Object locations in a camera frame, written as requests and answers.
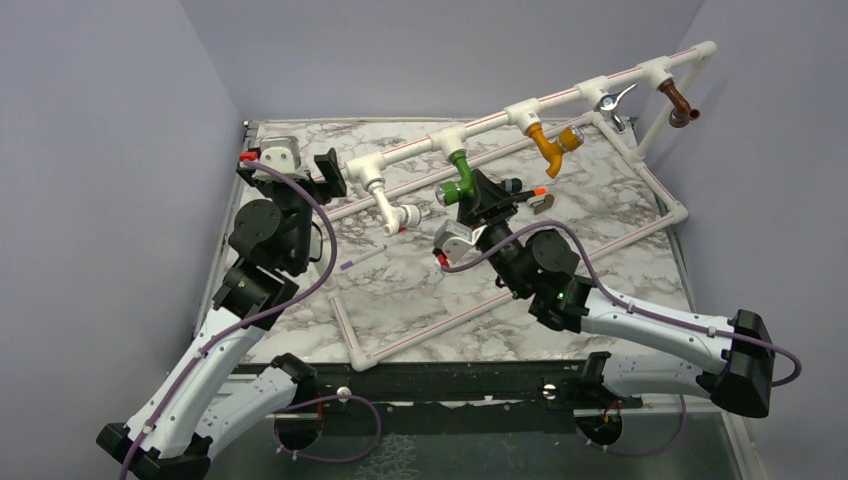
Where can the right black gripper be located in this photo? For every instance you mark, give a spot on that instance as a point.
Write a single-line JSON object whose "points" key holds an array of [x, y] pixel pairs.
{"points": [[487, 198]]}

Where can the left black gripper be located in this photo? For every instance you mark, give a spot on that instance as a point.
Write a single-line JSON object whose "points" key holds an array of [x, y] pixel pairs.
{"points": [[336, 186]]}

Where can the green faucet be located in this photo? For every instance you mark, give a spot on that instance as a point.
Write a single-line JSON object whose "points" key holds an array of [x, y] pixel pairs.
{"points": [[451, 192]]}

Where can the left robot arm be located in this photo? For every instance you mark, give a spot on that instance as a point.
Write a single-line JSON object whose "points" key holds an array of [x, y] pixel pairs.
{"points": [[286, 249]]}

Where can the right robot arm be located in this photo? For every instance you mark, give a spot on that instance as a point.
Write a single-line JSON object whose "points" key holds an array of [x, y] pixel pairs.
{"points": [[732, 355]]}

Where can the black grey small fitting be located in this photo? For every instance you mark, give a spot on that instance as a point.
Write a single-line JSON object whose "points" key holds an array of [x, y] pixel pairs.
{"points": [[512, 185]]}

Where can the black orange marker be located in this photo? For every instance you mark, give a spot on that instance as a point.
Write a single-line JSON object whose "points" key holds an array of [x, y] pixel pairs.
{"points": [[528, 195]]}

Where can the white plastic faucet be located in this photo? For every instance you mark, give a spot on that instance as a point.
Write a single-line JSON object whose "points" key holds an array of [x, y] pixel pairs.
{"points": [[395, 218]]}

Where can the purple white pen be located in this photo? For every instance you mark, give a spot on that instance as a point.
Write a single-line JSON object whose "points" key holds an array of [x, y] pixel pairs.
{"points": [[363, 257]]}

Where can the orange yellow faucet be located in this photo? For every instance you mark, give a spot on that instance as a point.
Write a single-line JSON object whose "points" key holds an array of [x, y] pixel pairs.
{"points": [[553, 151]]}

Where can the chrome lever faucet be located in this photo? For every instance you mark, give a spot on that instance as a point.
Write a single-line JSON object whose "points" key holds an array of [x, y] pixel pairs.
{"points": [[608, 104]]}

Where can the brown faucet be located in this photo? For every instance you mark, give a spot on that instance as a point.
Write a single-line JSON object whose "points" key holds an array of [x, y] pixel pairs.
{"points": [[682, 113]]}

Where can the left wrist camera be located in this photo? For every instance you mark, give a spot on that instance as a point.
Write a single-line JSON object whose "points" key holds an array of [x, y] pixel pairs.
{"points": [[281, 153]]}

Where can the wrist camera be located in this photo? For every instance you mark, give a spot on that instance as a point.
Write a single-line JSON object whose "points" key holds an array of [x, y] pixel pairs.
{"points": [[452, 240], [281, 153]]}

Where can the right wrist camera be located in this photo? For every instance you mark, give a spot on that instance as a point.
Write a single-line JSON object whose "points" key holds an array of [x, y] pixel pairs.
{"points": [[452, 240]]}

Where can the black table front rail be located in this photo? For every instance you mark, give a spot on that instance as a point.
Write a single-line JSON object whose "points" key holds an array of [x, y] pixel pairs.
{"points": [[450, 398]]}

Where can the white PVC pipe frame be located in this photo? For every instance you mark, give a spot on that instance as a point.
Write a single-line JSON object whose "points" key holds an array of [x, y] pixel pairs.
{"points": [[555, 112]]}

